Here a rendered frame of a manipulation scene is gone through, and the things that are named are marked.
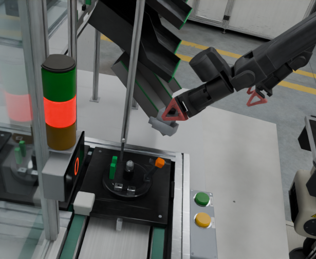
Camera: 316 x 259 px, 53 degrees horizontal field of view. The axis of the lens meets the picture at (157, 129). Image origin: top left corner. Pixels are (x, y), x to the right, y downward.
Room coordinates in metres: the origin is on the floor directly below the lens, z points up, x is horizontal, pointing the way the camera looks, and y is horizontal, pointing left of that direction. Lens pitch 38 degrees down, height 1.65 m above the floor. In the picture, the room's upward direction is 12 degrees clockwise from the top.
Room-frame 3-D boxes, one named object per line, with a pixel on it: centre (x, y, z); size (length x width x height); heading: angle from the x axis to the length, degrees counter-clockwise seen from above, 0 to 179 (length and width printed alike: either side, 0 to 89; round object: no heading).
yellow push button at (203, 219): (0.52, -0.17, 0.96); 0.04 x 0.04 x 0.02
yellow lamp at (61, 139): (0.40, 0.16, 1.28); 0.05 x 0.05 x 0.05
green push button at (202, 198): (0.59, -0.16, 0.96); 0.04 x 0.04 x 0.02
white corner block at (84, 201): (0.50, 0.15, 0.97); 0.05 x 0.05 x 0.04; 3
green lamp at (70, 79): (0.40, 0.16, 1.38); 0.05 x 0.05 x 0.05
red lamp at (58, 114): (0.40, 0.16, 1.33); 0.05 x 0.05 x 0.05
